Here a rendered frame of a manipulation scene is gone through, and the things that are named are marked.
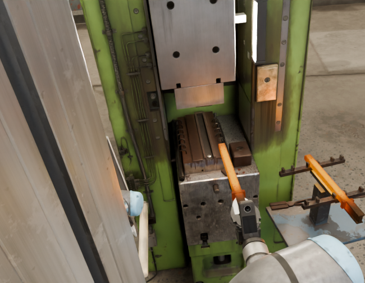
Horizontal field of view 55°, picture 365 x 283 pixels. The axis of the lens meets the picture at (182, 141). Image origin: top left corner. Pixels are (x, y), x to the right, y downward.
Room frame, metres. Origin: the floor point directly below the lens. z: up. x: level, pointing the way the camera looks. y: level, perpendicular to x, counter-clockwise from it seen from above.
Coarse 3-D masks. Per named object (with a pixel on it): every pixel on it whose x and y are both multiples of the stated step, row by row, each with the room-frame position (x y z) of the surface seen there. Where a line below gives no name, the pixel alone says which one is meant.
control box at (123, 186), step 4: (108, 140) 1.23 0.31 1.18; (108, 144) 1.22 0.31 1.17; (112, 148) 1.21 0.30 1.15; (112, 152) 1.20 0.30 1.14; (112, 156) 1.19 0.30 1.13; (112, 160) 1.18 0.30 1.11; (116, 160) 1.19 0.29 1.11; (116, 164) 1.18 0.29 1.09; (116, 168) 1.16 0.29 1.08; (116, 172) 1.16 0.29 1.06; (120, 172) 1.16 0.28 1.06; (120, 176) 1.15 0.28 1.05; (120, 180) 1.14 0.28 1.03; (124, 180) 1.14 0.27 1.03; (120, 184) 1.13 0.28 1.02; (124, 184) 1.13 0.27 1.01; (120, 188) 1.12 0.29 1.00; (124, 188) 1.12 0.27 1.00
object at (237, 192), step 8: (224, 144) 1.20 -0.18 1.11; (224, 152) 1.14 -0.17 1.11; (224, 160) 1.08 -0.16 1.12; (232, 168) 1.02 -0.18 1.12; (232, 176) 0.97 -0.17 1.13; (232, 184) 0.92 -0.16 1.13; (232, 192) 0.87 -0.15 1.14; (240, 192) 0.87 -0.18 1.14; (232, 200) 0.87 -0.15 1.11; (240, 200) 0.83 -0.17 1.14
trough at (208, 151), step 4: (200, 116) 1.66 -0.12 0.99; (200, 120) 1.61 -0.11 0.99; (200, 124) 1.57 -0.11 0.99; (204, 124) 1.56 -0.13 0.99; (200, 128) 1.54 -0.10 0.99; (204, 128) 1.53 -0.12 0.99; (200, 132) 1.50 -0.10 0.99; (204, 132) 1.50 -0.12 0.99; (204, 136) 1.45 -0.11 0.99; (204, 140) 1.42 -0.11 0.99; (208, 140) 1.42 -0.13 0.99; (204, 144) 1.39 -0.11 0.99; (208, 144) 1.38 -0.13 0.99; (204, 148) 1.36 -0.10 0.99; (208, 148) 1.35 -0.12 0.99; (208, 152) 1.32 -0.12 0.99; (212, 156) 1.29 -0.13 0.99
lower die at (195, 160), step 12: (192, 120) 1.62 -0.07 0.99; (204, 120) 1.59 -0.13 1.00; (180, 132) 1.53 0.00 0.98; (192, 132) 1.50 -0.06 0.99; (216, 132) 1.47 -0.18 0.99; (192, 144) 1.39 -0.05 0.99; (216, 144) 1.37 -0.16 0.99; (192, 156) 1.30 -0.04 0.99; (204, 156) 1.28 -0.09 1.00; (216, 156) 1.27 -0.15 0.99; (192, 168) 1.27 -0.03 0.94; (204, 168) 1.27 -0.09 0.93; (216, 168) 1.27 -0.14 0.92
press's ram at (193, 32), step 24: (168, 0) 1.27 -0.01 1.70; (192, 0) 1.27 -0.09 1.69; (216, 0) 1.27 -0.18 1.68; (168, 24) 1.27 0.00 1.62; (192, 24) 1.27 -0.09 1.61; (216, 24) 1.27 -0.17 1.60; (168, 48) 1.27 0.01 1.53; (192, 48) 1.27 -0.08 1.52; (216, 48) 1.27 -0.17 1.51; (168, 72) 1.26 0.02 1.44; (192, 72) 1.27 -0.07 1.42; (216, 72) 1.27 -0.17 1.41
